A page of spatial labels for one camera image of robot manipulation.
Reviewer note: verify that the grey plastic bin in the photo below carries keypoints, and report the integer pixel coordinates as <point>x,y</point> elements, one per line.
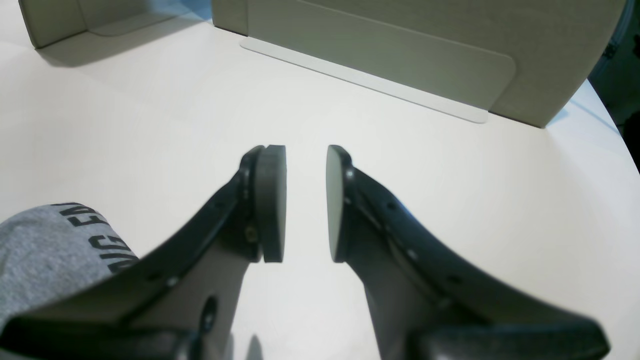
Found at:
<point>50,21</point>

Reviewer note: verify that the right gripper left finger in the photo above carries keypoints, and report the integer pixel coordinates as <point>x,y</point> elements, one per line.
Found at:
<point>179,301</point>

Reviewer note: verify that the grey T-shirt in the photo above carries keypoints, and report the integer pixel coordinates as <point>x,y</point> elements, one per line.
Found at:
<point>53,251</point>

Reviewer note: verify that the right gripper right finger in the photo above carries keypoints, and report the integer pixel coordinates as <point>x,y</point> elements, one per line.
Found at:
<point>425,301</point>

